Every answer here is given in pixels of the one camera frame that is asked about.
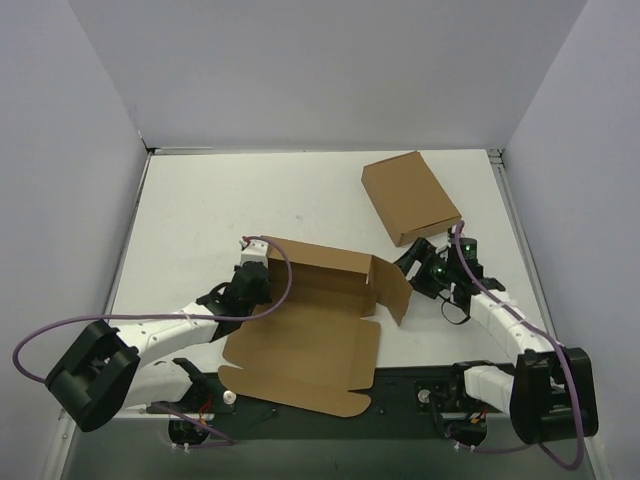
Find aluminium frame rail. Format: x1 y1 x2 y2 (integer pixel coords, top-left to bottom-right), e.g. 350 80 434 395
487 148 599 419

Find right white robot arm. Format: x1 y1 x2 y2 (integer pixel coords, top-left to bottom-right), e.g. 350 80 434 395
395 237 599 444

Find folded closed cardboard box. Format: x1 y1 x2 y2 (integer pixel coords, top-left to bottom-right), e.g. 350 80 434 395
361 151 461 247

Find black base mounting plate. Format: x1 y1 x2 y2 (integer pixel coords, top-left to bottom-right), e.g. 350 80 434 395
147 365 495 446

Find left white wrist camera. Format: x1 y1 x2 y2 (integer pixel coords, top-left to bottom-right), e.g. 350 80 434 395
239 237 269 268

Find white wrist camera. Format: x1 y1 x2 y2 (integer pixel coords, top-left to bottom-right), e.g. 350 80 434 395
239 237 269 268
435 239 458 255

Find cardboard box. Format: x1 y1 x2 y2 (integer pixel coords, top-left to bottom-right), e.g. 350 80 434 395
218 238 412 418
361 151 461 247

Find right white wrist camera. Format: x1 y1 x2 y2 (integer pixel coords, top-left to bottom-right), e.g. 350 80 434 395
435 239 458 255

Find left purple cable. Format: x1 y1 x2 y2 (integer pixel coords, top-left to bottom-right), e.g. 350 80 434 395
12 233 294 384

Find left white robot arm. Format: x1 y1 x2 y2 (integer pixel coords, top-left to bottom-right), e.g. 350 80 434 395
45 261 271 432

